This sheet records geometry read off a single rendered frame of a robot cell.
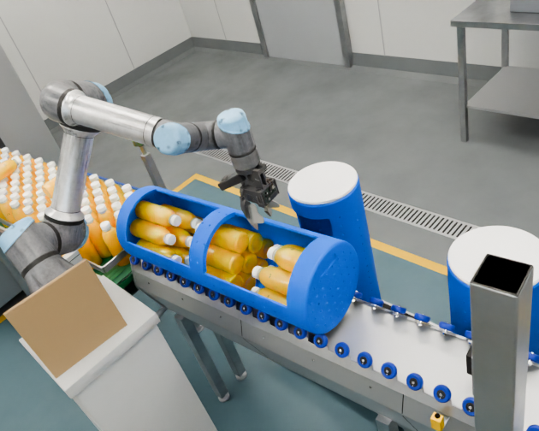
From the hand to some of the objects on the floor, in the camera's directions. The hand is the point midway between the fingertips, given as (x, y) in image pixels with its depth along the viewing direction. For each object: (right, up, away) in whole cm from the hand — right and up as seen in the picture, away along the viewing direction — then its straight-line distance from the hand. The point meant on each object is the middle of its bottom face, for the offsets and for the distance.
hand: (261, 219), depth 157 cm
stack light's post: (-29, -54, +161) cm, 172 cm away
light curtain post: (+74, -137, +10) cm, 156 cm away
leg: (+55, -112, +51) cm, 134 cm away
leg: (-12, -82, +118) cm, 144 cm away
